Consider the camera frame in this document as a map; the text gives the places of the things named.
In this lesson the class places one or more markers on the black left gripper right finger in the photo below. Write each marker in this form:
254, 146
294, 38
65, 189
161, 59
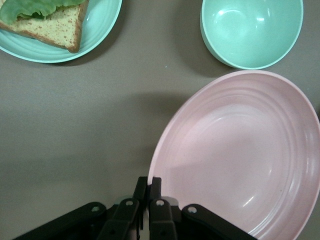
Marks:
162, 220

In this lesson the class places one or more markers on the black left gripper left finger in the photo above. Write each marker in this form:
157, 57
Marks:
120, 220

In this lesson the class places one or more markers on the pink plate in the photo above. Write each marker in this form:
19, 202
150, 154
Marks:
237, 155

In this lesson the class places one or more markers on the brown table cover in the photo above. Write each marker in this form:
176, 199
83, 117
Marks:
75, 112

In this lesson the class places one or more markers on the green plate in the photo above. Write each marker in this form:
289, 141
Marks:
100, 30

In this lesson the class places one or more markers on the bread slice under lettuce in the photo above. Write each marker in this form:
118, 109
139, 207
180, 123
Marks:
50, 30

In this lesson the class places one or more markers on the green bowl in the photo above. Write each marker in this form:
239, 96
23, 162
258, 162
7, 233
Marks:
250, 30

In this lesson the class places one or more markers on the green lettuce leaf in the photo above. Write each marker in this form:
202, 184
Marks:
30, 8

